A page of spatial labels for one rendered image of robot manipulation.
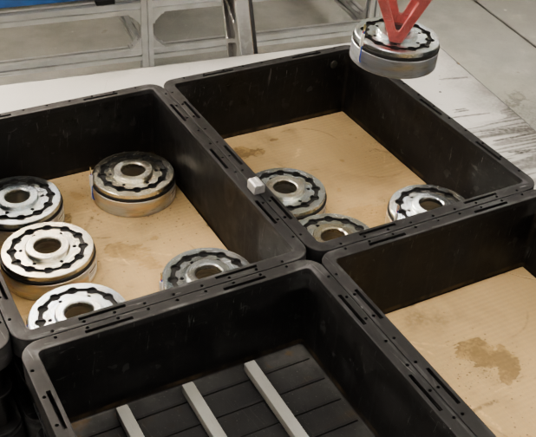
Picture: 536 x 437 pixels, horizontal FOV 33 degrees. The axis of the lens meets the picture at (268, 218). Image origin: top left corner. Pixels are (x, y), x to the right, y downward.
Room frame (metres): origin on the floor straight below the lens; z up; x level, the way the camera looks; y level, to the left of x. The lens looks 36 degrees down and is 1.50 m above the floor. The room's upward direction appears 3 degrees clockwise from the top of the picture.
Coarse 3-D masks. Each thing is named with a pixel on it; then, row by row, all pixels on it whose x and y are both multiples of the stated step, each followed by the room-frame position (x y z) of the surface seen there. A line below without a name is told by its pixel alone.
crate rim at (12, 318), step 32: (96, 96) 1.01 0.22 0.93; (128, 96) 1.03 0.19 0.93; (160, 96) 1.02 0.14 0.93; (192, 128) 0.95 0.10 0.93; (224, 160) 0.88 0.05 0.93; (288, 256) 0.71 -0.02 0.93; (0, 288) 0.66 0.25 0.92; (192, 288) 0.66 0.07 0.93; (64, 320) 0.60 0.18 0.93; (96, 320) 0.61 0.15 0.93
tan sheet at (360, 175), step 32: (288, 128) 1.13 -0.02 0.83; (320, 128) 1.14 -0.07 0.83; (352, 128) 1.14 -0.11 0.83; (256, 160) 1.04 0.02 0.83; (288, 160) 1.05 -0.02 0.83; (320, 160) 1.05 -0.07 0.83; (352, 160) 1.06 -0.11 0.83; (384, 160) 1.06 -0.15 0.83; (352, 192) 0.98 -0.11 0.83; (384, 192) 0.98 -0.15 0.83
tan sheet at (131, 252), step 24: (72, 192) 0.94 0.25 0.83; (72, 216) 0.89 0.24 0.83; (96, 216) 0.90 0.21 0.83; (168, 216) 0.91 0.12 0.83; (192, 216) 0.91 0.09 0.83; (96, 240) 0.85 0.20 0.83; (120, 240) 0.85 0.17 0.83; (144, 240) 0.85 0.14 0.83; (168, 240) 0.86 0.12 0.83; (192, 240) 0.86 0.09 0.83; (216, 240) 0.86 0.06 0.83; (120, 264) 0.81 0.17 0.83; (144, 264) 0.81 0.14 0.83; (120, 288) 0.77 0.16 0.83; (144, 288) 0.77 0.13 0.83; (24, 312) 0.72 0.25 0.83
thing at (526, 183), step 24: (336, 48) 1.19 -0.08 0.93; (216, 72) 1.10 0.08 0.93; (240, 72) 1.11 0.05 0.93; (408, 96) 1.07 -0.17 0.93; (216, 144) 0.92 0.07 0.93; (480, 144) 0.95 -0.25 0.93; (240, 168) 0.87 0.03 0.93; (504, 168) 0.90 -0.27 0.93; (264, 192) 0.82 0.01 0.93; (504, 192) 0.85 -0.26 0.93; (288, 216) 0.79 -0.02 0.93; (432, 216) 0.80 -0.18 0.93; (312, 240) 0.74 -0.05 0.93; (336, 240) 0.74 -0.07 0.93; (360, 240) 0.75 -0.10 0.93
